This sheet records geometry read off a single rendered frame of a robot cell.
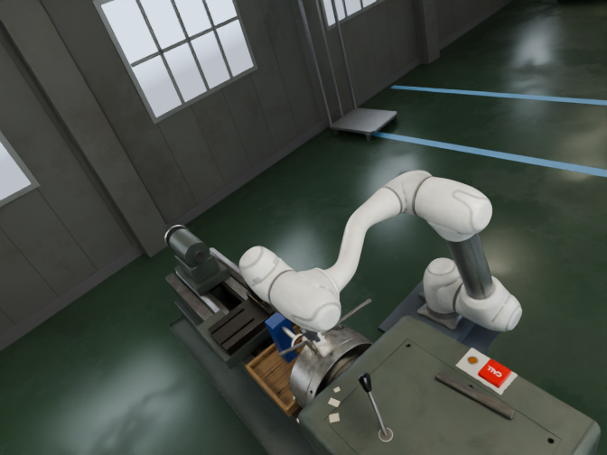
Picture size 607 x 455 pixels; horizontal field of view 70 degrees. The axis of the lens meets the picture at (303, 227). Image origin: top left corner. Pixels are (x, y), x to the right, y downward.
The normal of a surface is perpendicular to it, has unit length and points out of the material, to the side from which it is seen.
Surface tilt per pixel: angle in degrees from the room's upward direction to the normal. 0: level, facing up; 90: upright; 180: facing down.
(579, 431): 0
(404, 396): 0
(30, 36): 90
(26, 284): 90
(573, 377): 0
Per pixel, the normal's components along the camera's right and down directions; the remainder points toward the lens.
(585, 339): -0.26, -0.78
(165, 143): 0.67, 0.29
